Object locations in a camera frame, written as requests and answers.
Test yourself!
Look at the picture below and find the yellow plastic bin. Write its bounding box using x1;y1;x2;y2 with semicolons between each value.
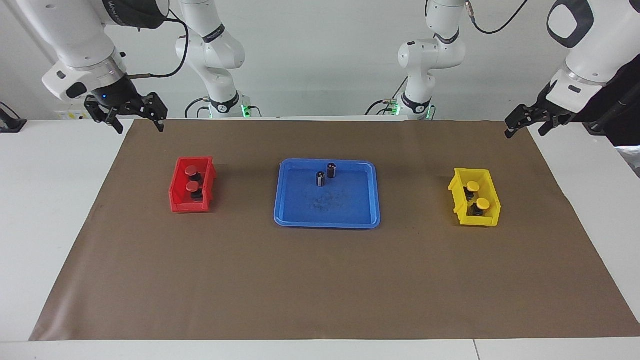
447;167;502;228

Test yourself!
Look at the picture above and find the black right base cable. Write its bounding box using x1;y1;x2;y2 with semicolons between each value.
184;96;213;119

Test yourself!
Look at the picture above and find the black stand rod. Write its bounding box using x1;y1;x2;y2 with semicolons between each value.
582;97;640;137

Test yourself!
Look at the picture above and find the blue plastic tray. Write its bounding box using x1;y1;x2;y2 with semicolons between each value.
273;158;382;230

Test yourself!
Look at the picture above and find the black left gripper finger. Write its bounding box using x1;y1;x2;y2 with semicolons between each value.
537;114;571;137
504;106;532;139

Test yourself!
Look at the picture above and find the black clamp object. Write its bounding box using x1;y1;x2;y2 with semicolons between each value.
0;101;27;134

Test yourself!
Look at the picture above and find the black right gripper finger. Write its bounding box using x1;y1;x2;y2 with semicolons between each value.
84;96;124;135
145;92;168;133

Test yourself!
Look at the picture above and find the brown paper mat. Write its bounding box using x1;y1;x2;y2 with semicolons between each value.
29;118;640;342

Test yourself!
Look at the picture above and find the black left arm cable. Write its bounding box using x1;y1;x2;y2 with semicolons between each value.
465;0;531;36

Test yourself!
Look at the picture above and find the black panel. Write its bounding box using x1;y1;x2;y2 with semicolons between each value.
575;54;640;147

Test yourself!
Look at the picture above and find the red plastic bin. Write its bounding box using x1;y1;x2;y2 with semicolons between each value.
168;156;217;214

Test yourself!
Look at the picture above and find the black left base cable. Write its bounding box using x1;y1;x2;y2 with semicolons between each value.
364;75;408;117

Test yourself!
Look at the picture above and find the white socket box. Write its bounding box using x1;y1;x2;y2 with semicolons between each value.
54;109;93;121

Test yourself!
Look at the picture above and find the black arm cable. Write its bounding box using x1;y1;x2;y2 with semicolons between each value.
125;7;191;81
465;0;531;36

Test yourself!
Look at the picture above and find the black base cable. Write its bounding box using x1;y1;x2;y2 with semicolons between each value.
364;75;408;117
184;96;213;119

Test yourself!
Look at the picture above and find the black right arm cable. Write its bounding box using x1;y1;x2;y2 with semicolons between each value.
125;7;191;81

